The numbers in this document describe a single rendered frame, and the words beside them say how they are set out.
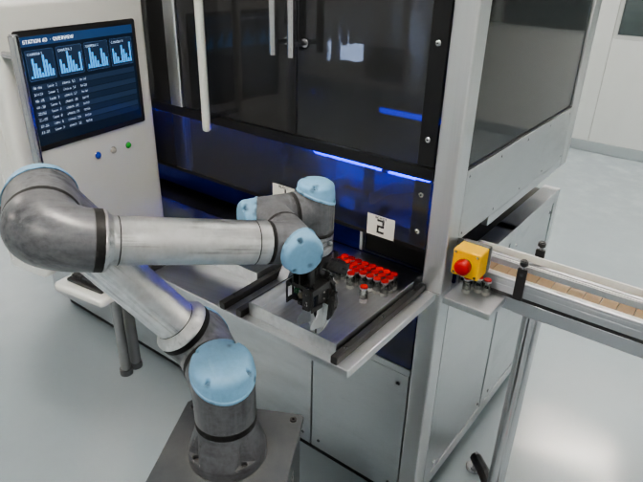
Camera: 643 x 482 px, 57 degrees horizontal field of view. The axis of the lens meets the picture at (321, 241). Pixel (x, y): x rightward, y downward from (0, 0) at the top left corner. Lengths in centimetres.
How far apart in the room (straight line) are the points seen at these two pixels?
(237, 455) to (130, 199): 109
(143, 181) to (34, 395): 113
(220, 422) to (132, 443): 134
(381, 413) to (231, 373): 91
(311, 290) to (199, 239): 34
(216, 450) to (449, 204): 77
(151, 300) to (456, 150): 76
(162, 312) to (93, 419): 149
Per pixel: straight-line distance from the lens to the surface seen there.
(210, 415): 110
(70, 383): 278
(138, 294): 109
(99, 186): 192
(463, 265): 145
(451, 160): 141
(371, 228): 159
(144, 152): 202
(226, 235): 94
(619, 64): 600
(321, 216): 113
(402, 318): 145
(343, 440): 209
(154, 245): 91
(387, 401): 186
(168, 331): 114
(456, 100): 138
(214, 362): 108
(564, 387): 282
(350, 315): 144
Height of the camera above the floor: 169
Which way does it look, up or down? 27 degrees down
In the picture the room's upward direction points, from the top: 2 degrees clockwise
